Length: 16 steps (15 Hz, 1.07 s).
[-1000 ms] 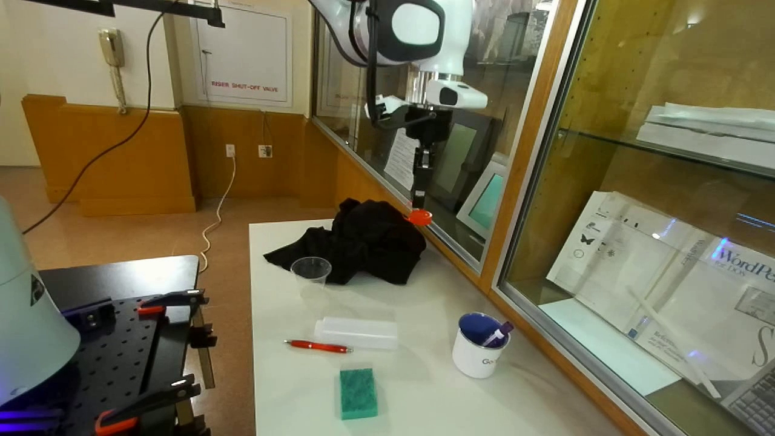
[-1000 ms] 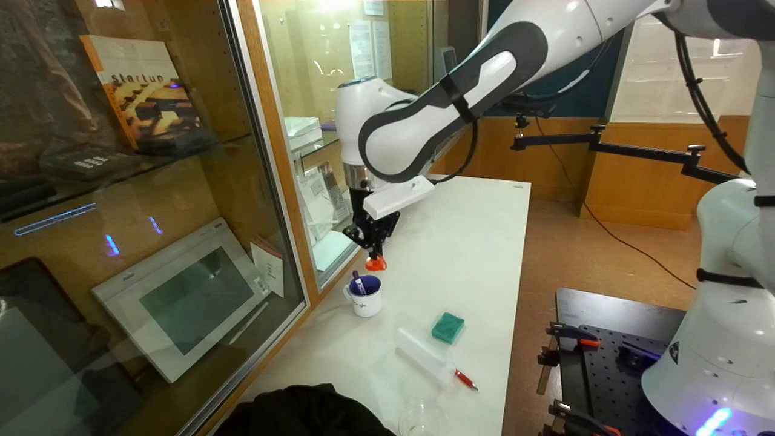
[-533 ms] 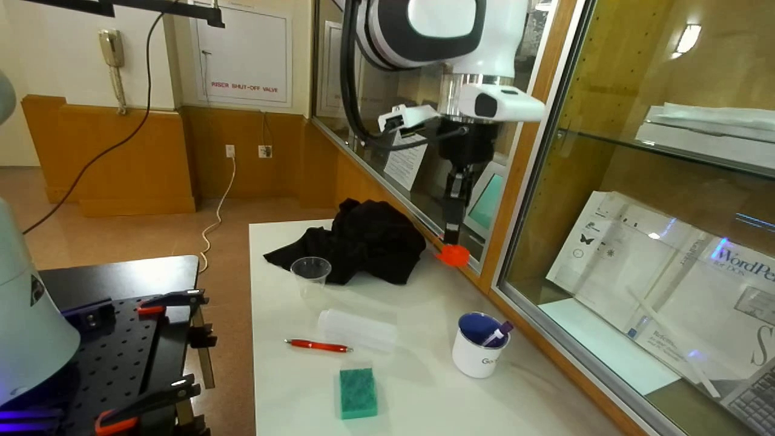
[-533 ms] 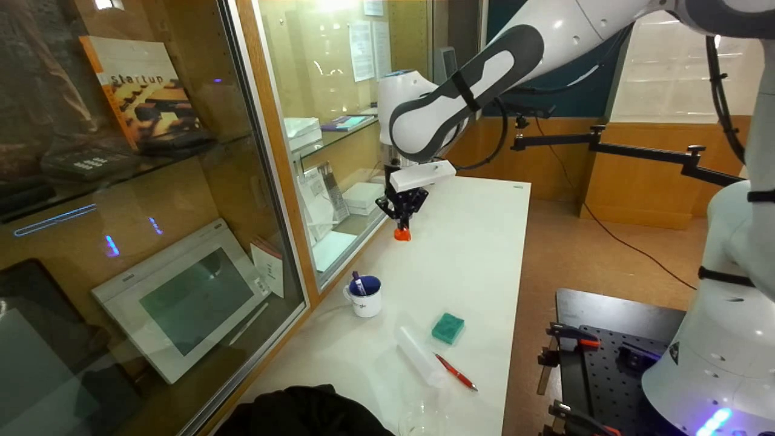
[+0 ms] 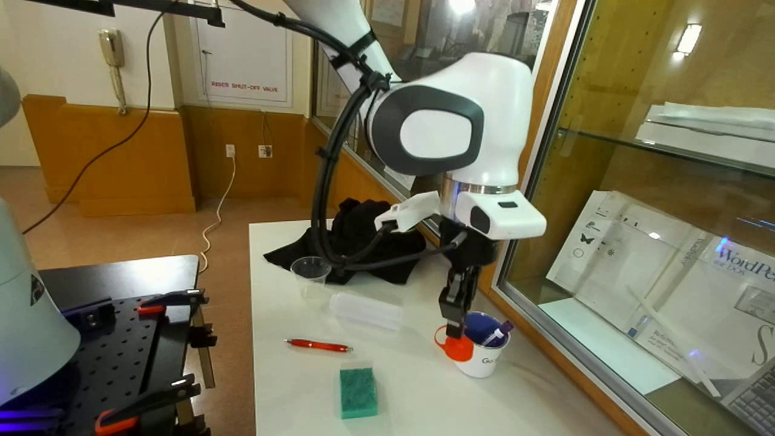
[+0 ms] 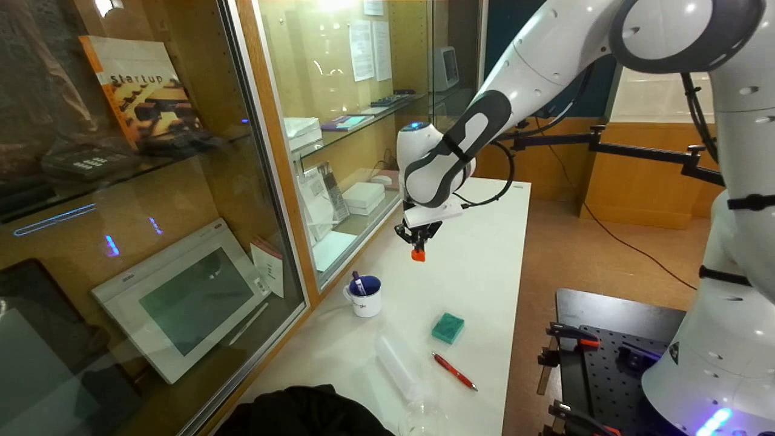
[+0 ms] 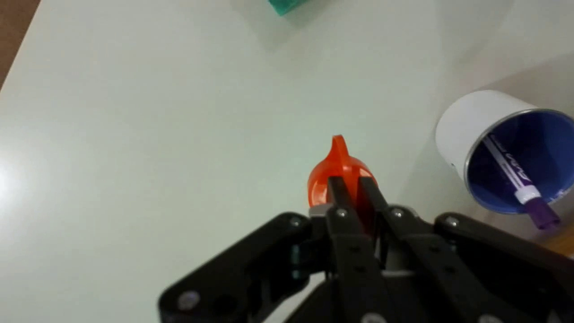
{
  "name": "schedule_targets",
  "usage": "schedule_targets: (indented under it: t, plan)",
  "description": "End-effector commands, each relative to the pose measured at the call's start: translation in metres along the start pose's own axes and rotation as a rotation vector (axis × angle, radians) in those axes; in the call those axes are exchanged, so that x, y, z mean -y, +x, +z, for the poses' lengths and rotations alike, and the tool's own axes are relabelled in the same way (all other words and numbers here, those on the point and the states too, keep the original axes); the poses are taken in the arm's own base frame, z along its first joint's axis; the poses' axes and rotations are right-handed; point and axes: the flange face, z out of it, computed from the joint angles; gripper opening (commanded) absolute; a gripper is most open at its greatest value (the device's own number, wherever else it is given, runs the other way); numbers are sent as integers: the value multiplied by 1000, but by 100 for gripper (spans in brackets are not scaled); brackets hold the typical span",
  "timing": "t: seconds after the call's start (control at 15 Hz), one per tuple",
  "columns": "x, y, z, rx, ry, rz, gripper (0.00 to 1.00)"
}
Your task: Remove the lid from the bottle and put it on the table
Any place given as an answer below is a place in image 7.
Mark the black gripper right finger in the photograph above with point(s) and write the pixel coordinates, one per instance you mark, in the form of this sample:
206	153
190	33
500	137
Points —
478	270

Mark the purple marker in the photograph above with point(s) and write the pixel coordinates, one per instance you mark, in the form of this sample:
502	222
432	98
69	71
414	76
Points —
527	189

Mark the green sponge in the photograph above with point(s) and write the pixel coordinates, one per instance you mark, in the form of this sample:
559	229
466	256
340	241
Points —
288	4

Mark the white cup blue inside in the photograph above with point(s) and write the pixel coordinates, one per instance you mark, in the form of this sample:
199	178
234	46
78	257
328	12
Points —
468	128

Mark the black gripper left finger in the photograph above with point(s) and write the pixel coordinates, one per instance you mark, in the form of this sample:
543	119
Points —
353	270

